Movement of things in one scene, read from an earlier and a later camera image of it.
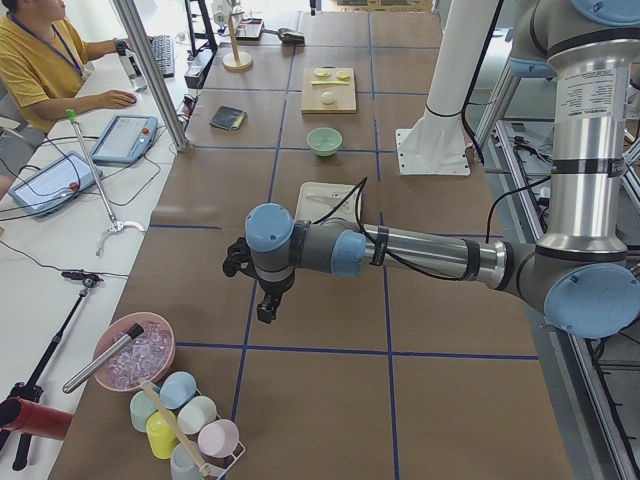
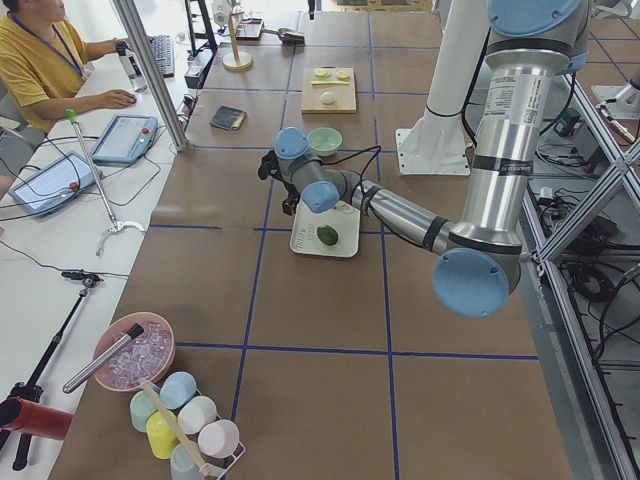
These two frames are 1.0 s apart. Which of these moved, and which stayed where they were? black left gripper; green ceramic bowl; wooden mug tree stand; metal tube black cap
Moved: black left gripper
Stayed: wooden mug tree stand; metal tube black cap; green ceramic bowl
